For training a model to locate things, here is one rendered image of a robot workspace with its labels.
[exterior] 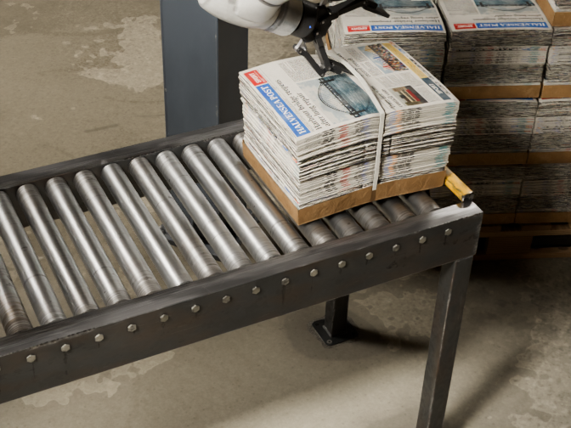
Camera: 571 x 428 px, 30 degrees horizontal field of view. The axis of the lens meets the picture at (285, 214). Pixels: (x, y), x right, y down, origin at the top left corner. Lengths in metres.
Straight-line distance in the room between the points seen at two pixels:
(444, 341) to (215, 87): 1.03
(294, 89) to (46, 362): 0.75
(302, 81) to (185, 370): 1.09
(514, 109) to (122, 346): 1.53
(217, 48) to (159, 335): 1.14
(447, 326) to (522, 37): 0.92
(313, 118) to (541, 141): 1.24
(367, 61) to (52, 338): 0.91
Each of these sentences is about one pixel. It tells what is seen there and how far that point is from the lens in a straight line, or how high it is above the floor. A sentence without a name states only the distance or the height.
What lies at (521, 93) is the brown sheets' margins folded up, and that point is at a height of 0.62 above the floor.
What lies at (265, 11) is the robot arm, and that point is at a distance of 2.02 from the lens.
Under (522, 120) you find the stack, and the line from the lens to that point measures 3.19.
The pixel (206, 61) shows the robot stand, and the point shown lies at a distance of 3.06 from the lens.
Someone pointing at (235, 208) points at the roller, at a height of 0.80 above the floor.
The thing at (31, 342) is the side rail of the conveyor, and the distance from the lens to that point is 2.02.
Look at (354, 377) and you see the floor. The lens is 3.04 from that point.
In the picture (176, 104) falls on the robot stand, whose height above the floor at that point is 0.51.
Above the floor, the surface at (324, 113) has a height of 1.03.
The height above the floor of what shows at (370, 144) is 0.97.
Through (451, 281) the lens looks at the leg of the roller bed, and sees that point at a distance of 2.43.
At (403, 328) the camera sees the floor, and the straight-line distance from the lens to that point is 3.20.
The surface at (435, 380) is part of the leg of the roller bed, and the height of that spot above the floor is 0.30.
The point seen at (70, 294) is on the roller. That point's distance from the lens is 2.12.
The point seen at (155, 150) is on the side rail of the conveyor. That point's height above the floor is 0.80.
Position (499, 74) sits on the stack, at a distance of 3.09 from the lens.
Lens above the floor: 2.19
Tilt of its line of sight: 38 degrees down
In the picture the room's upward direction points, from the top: 2 degrees clockwise
